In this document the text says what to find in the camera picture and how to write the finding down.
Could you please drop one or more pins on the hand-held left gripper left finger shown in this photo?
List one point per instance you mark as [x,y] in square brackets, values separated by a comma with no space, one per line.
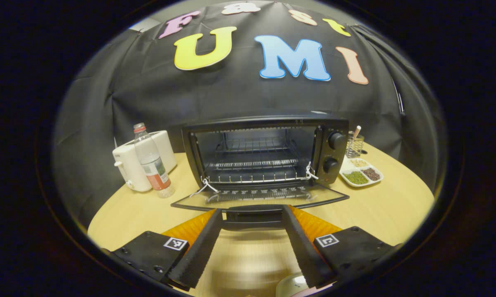
[198,255]

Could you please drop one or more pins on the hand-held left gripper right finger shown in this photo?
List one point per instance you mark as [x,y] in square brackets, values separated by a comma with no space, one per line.
[303,255]

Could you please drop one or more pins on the beige baking tray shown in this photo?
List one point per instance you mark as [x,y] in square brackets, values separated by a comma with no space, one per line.
[289,284]

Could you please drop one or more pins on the black electric oven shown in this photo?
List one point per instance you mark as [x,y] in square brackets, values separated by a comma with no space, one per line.
[334,156]

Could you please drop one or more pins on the white divided dish of beans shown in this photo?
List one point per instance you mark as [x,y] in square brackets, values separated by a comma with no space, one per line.
[357,177]

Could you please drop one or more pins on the clear plastic water bottle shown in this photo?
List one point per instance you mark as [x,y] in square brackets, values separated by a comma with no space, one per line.
[153,165]

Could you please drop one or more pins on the white toaster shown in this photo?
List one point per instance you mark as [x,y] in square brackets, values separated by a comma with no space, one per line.
[126,165]

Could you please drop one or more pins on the black backdrop cloth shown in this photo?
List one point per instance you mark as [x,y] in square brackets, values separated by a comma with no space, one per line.
[239,95]

